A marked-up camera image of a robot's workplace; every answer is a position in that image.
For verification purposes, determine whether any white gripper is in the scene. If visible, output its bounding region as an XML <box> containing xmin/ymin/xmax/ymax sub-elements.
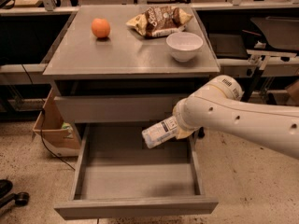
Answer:
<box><xmin>173</xmin><ymin>98</ymin><xmax>199</xmax><ymax>139</ymax></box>

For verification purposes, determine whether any white blue plastic bottle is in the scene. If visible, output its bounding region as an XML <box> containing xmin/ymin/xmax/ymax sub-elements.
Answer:
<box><xmin>142</xmin><ymin>116</ymin><xmax>178</xmax><ymax>148</ymax></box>

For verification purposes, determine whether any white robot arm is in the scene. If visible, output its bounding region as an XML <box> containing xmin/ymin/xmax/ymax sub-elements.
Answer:
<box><xmin>173</xmin><ymin>75</ymin><xmax>299</xmax><ymax>159</ymax></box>

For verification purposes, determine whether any closed top drawer front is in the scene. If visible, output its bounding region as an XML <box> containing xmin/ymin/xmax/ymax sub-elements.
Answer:
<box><xmin>54</xmin><ymin>94</ymin><xmax>187</xmax><ymax>123</ymax></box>

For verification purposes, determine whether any open middle drawer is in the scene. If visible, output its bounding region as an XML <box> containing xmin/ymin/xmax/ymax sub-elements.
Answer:
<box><xmin>55</xmin><ymin>124</ymin><xmax>218</xmax><ymax>220</ymax></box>

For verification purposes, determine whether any grey drawer cabinet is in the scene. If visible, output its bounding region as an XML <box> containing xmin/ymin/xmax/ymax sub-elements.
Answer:
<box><xmin>42</xmin><ymin>5</ymin><xmax>221</xmax><ymax>221</ymax></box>

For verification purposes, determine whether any white ceramic bowl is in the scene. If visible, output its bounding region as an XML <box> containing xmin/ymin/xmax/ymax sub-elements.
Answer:
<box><xmin>166</xmin><ymin>32</ymin><xmax>204</xmax><ymax>63</ymax></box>

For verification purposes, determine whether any brown yellow chip bag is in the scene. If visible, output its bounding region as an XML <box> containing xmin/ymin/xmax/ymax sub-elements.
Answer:
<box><xmin>126</xmin><ymin>6</ymin><xmax>193</xmax><ymax>38</ymax></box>

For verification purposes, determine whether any cardboard box on floor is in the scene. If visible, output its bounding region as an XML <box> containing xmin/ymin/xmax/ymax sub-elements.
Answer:
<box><xmin>33</xmin><ymin>91</ymin><xmax>80</xmax><ymax>157</ymax></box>

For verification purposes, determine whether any orange fruit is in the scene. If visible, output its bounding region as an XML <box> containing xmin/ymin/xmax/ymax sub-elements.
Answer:
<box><xmin>92</xmin><ymin>19</ymin><xmax>111</xmax><ymax>38</ymax></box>

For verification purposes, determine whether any black chair caster wheel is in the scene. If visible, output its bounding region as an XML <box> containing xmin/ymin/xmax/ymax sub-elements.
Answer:
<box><xmin>15</xmin><ymin>192</ymin><xmax>30</xmax><ymax>206</ymax></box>

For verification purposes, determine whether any black floor cable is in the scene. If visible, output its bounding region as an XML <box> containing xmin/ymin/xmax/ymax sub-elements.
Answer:
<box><xmin>20</xmin><ymin>63</ymin><xmax>77</xmax><ymax>172</ymax></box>

